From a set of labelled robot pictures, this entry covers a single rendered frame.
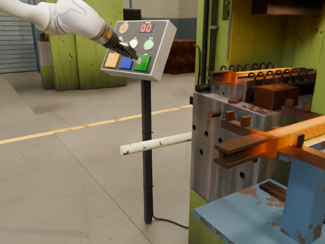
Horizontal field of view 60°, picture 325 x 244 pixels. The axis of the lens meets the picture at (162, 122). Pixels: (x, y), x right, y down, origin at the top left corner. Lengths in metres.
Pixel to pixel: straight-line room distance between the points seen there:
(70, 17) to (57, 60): 4.72
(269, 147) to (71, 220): 1.65
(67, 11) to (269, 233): 0.88
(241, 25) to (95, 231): 1.39
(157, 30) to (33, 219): 1.41
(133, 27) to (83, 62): 4.28
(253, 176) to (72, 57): 5.11
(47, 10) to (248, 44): 0.84
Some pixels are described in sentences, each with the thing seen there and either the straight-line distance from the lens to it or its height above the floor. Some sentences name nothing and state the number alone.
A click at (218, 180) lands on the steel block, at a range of 1.14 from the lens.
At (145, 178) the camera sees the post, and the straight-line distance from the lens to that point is 1.70.
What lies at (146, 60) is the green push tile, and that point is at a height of 1.02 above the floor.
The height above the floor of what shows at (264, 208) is 0.72.
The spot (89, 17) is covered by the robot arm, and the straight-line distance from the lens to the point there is 1.07.
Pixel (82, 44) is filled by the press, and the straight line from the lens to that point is 5.72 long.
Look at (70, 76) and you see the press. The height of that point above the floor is 0.28.
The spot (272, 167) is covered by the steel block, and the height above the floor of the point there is 0.73.
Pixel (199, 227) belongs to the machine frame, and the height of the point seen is 0.31.
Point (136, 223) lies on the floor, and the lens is 1.88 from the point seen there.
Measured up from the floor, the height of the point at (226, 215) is 0.72.
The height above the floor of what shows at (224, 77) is 1.00.
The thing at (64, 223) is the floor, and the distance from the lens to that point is 1.98.
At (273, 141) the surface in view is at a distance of 0.48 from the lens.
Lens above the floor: 1.16
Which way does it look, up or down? 18 degrees down
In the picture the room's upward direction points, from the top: straight up
